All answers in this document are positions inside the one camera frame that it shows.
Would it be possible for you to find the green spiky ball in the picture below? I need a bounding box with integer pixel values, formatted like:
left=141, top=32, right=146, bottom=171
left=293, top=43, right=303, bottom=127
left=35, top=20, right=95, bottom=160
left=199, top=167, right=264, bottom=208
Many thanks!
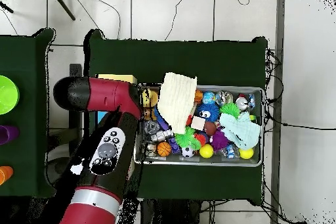
left=219, top=102, right=242, bottom=118
left=174, top=126, right=201, bottom=150

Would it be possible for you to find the shallow mesh bin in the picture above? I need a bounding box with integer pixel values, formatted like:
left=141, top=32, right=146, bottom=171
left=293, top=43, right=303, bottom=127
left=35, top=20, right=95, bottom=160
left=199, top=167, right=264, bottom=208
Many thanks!
left=133, top=83, right=265, bottom=168

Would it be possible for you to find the grey rounded stand base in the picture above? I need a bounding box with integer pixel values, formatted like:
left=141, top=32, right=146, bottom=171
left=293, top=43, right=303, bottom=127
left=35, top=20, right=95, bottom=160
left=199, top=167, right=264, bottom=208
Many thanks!
left=45, top=156, right=73, bottom=185

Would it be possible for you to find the black tripod leg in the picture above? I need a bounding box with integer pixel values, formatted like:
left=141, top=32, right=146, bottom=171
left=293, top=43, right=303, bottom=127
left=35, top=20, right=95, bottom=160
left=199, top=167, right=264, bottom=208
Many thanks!
left=0, top=1, right=14, bottom=14
left=48, top=0, right=76, bottom=22

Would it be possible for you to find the thin black floor cable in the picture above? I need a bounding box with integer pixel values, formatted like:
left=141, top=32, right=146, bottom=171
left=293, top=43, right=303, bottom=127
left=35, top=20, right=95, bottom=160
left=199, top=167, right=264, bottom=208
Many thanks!
left=264, top=118, right=336, bottom=131

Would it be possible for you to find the orange basketball toy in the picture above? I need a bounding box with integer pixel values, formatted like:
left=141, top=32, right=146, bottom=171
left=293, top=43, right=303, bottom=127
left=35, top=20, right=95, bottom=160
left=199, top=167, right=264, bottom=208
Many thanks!
left=156, top=141, right=173, bottom=158

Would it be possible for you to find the lime green bowl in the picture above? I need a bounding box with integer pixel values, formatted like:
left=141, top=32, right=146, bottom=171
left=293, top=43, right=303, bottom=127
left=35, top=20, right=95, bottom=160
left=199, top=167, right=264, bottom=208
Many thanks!
left=0, top=75, right=20, bottom=116

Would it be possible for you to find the yellow ball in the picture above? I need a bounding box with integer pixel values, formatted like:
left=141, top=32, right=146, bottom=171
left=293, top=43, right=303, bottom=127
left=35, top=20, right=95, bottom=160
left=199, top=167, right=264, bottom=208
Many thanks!
left=199, top=143, right=215, bottom=159

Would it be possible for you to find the wooden box with three holes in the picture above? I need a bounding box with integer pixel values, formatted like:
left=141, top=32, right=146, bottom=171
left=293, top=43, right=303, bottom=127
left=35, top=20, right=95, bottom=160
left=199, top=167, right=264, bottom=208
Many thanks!
left=95, top=73, right=138, bottom=125

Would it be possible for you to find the yellow plush duck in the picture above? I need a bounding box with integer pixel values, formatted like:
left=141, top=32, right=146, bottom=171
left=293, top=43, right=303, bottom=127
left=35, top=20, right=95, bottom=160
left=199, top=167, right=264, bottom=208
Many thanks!
left=142, top=88, right=159, bottom=108

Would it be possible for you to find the cream waffle cloth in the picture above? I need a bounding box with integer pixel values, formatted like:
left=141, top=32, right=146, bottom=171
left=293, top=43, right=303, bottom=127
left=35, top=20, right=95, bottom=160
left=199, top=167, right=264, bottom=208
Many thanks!
left=157, top=72, right=198, bottom=135

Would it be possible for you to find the orange cup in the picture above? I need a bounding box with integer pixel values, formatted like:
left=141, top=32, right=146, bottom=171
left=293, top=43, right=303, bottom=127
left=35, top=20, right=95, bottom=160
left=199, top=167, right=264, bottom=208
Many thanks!
left=0, top=166, right=14, bottom=186

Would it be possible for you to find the blue spiky ball with eyes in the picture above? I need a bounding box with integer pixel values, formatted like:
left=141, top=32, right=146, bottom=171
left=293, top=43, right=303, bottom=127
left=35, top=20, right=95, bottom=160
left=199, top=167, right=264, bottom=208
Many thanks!
left=195, top=102, right=221, bottom=123

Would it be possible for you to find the purple cup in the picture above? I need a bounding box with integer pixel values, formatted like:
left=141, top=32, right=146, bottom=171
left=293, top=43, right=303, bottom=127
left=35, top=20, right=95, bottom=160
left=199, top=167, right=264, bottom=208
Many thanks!
left=0, top=125, right=20, bottom=145

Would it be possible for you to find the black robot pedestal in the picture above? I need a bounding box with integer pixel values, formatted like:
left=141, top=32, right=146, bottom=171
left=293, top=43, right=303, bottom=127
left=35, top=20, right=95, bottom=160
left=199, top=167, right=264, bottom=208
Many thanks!
left=141, top=198, right=201, bottom=224

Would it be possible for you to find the small soccer ball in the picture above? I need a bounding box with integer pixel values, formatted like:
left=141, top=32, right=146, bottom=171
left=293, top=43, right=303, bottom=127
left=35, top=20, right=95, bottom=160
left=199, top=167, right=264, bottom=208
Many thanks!
left=181, top=145, right=196, bottom=158

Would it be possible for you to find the mint waffle cloth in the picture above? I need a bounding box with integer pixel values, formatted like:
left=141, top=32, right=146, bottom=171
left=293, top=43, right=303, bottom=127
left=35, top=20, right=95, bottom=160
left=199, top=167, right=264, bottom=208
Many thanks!
left=219, top=111, right=261, bottom=150

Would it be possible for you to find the globe print ball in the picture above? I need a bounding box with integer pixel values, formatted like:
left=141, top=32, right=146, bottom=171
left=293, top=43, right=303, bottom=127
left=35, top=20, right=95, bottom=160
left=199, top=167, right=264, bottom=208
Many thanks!
left=201, top=91, right=217, bottom=105

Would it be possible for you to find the black upright panel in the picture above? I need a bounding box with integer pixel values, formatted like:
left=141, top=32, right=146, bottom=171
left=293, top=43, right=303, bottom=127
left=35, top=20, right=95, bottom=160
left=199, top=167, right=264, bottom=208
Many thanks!
left=68, top=63, right=83, bottom=158

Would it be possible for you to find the dark green side table cloth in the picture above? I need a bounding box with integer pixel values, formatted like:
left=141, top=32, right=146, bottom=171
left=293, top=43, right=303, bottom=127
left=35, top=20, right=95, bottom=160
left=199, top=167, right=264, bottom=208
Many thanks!
left=0, top=28, right=62, bottom=199

